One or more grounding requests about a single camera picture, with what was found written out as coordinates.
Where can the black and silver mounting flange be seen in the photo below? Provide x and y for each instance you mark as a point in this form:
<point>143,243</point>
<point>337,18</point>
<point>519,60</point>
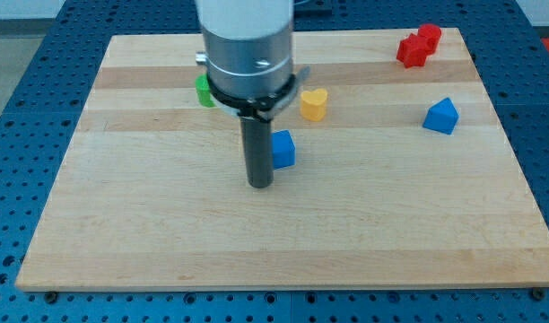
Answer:
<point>263,108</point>

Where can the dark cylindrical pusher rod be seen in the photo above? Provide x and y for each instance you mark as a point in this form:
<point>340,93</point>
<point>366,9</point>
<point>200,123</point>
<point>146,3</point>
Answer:
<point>258,152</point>

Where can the blue cube block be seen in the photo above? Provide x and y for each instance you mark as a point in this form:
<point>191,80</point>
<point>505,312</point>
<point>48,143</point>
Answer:
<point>283,149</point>

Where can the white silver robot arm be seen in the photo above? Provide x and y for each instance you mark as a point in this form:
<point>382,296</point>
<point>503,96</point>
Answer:
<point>249,68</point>

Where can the blue triangle block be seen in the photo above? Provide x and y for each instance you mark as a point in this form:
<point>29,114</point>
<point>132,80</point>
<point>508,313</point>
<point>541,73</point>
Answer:
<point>442,117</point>

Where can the yellow heart block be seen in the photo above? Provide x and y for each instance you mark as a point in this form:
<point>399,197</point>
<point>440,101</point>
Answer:
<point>314,104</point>

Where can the green block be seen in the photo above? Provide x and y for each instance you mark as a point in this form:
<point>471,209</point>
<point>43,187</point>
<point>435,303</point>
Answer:
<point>203,91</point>

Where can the light wooden board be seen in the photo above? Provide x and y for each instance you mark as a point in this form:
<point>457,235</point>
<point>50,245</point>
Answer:
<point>152,193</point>

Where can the red star block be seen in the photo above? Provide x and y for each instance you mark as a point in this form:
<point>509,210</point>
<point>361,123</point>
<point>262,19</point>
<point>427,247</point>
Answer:
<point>413,51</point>

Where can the red cylinder block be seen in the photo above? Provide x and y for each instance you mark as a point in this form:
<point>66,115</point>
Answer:
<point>432,33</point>

